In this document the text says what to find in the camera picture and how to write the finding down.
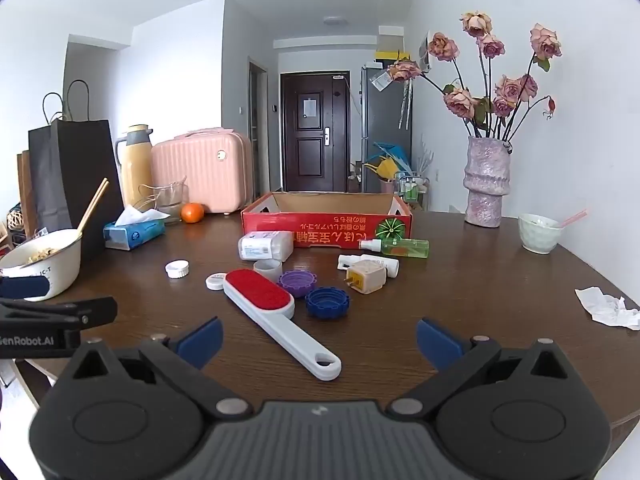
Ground white box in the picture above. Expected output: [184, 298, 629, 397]
[378, 26, 404, 52]

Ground yellow bag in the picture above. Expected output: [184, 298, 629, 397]
[363, 157, 396, 181]

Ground pink spoon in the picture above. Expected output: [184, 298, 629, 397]
[557, 208, 588, 228]

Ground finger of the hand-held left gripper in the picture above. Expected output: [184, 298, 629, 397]
[0, 275, 52, 302]
[0, 296, 119, 333]

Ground beige plug adapter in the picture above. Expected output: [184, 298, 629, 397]
[345, 258, 388, 295]

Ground blue bag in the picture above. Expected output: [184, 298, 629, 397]
[372, 141, 413, 171]

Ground side room door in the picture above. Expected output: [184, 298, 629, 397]
[248, 58, 271, 201]

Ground bunch of dried pink roses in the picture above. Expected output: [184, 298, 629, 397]
[387, 10, 563, 141]

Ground dark brown entrance door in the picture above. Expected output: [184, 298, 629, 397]
[280, 71, 351, 193]

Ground pink suitcase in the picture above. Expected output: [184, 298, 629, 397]
[151, 128, 252, 216]

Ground glass measuring cup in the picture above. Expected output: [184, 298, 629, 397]
[138, 176, 190, 225]

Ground black paper bag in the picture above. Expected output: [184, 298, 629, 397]
[27, 79, 125, 261]

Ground crumpled white tissue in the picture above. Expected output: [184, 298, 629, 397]
[575, 286, 640, 331]

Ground yellow thermos jug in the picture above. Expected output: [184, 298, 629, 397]
[115, 125, 154, 212]

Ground white rectangular container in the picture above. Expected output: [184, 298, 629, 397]
[238, 231, 295, 262]

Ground brown paper bag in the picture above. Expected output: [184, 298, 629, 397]
[16, 150, 38, 238]

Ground metal rack cart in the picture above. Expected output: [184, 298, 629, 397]
[393, 171, 431, 211]

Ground white charger cables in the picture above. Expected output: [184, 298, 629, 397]
[137, 184, 173, 211]

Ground blue plastic cap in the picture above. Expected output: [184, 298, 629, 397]
[305, 286, 350, 320]

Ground red cardboard box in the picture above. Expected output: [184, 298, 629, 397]
[241, 191, 413, 251]

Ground purple plastic cap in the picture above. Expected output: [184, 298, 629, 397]
[277, 270, 321, 299]

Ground red and white lint brush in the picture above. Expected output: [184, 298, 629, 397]
[222, 269, 342, 380]

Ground grey refrigerator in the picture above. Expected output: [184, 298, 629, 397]
[361, 65, 413, 193]

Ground white enamel bowl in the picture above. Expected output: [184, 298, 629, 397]
[0, 229, 83, 302]

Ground blue tissue pack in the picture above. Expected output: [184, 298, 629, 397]
[103, 205, 171, 251]

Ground pink textured vase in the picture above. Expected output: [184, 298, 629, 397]
[462, 135, 512, 227]

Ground wooden chopstick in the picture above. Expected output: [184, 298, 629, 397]
[75, 177, 107, 231]
[78, 180, 109, 233]

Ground translucent plastic cup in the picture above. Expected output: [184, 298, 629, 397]
[253, 258, 283, 283]

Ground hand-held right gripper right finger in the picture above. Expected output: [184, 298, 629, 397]
[387, 317, 586, 421]

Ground clear folded umbrella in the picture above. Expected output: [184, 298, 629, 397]
[398, 80, 413, 131]

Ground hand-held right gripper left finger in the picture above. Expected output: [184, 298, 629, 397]
[52, 316, 253, 421]

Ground green spray bottle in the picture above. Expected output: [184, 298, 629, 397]
[358, 238, 430, 259]

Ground white tube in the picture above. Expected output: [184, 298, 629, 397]
[337, 254, 401, 278]

